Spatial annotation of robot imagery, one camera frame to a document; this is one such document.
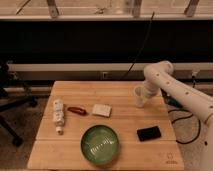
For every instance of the translucent white cup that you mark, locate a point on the translucent white cup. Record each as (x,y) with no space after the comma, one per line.
(139,99)

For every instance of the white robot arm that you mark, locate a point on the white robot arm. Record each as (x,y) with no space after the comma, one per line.
(159,76)

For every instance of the green ceramic bowl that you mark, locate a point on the green ceramic bowl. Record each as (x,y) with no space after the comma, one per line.
(100,145)

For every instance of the red small tool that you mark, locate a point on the red small tool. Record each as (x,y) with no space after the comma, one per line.
(77,110)

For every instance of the white tube bottle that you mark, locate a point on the white tube bottle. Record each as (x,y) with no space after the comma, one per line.
(58,115)

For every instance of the black rectangular phone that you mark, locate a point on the black rectangular phone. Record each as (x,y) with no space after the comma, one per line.
(150,133)

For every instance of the blue black floor device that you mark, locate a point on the blue black floor device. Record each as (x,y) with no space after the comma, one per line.
(172,102)

